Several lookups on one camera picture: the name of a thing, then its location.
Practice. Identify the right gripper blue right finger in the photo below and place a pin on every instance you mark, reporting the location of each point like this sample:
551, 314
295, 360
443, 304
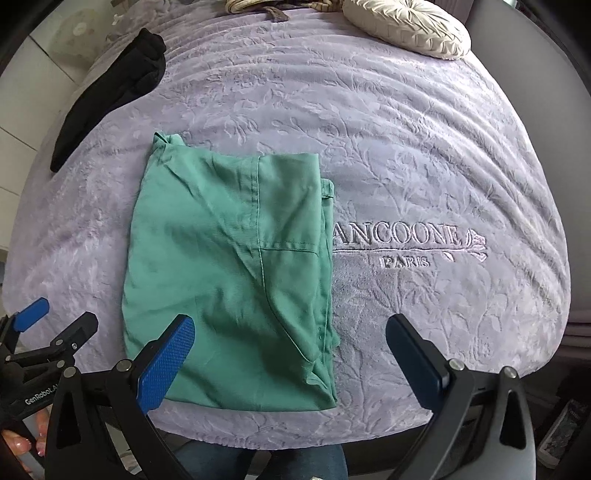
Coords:
431, 377

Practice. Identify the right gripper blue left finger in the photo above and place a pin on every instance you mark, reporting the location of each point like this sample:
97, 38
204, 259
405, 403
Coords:
152, 371

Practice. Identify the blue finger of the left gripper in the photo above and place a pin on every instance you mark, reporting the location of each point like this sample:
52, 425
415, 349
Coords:
70, 340
27, 313

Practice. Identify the green work jacket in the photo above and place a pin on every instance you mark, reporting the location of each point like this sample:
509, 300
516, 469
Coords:
243, 247

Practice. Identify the person's left hand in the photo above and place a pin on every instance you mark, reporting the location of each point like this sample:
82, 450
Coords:
21, 446

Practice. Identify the black garment on bed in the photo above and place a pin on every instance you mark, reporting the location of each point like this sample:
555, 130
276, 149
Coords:
136, 71

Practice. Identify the white standing fan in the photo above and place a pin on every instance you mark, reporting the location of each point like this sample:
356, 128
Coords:
79, 36

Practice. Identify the grey padded headboard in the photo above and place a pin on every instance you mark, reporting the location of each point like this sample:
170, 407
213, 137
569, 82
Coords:
545, 73

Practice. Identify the cream pleated round cushion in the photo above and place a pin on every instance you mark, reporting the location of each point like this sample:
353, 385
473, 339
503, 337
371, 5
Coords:
418, 26

